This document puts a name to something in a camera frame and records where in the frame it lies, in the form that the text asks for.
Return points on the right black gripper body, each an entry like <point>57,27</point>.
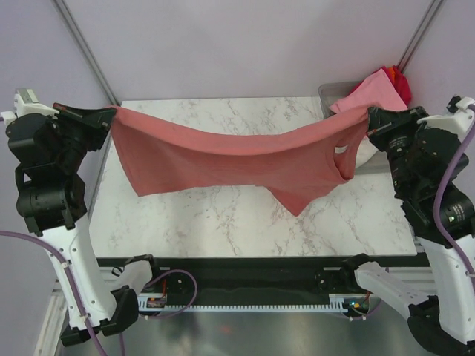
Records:
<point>395,144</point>

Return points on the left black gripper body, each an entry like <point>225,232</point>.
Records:
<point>76,142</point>

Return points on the salmon red t shirt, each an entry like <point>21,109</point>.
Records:
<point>296,167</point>

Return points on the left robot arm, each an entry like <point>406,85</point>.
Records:
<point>54,210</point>

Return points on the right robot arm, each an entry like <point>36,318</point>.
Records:
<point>441,323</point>

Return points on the light pink t shirt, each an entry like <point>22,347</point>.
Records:
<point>375,90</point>

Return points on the white t shirt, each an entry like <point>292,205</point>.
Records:
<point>365,152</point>

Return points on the grey translucent plastic bin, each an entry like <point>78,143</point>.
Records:
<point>331,92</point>

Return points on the bright red t shirt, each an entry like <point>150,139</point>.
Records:
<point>399,82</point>

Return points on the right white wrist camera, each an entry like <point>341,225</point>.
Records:
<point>458,119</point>

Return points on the right aluminium frame post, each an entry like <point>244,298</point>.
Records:
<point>420,33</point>

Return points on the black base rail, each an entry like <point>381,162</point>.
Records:
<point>247,281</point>

